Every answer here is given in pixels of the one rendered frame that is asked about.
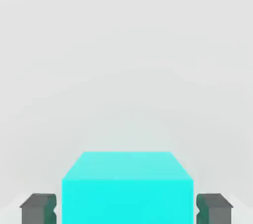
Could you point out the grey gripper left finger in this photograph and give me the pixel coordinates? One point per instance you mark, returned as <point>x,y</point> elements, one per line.
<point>37,210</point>

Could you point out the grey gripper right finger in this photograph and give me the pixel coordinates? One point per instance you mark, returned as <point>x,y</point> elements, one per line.
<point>215,210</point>

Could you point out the small cyan cube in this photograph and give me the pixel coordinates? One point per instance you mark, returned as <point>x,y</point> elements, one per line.
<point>127,194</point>

